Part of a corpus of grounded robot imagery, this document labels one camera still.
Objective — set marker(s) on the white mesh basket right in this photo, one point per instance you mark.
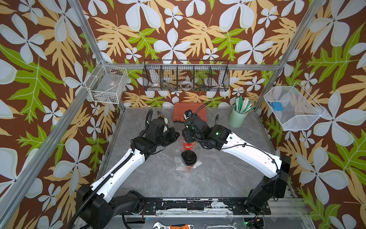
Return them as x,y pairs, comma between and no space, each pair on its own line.
301,110

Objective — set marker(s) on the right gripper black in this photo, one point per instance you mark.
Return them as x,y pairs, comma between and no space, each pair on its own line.
186,133

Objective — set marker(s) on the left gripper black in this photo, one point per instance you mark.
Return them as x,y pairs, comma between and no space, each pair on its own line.
172,138

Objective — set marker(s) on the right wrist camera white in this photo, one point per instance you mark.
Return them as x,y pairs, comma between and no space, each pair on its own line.
187,114

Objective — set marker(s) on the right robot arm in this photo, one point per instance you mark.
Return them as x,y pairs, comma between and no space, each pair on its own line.
274,168

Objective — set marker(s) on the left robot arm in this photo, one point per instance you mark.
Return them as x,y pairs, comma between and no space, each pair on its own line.
97,204

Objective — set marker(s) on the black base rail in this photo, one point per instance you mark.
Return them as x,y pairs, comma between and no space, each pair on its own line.
233,205

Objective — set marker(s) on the adjustable wrench orange handle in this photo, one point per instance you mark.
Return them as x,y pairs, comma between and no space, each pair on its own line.
159,225

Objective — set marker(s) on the red cup black lid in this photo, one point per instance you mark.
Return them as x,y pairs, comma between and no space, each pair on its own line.
189,158
188,146

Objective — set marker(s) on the black wire basket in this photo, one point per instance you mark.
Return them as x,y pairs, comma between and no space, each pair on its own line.
186,75

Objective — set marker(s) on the blue object in basket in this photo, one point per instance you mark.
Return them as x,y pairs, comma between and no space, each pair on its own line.
277,106

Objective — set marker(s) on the white green straws bundle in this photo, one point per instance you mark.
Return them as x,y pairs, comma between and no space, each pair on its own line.
243,105

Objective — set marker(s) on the white wire basket left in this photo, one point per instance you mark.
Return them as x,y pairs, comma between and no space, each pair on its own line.
106,83

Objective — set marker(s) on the clear plastic carrier bag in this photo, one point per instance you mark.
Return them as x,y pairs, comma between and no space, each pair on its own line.
177,148

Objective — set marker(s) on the silver combination wrench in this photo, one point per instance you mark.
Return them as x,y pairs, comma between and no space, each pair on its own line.
220,226

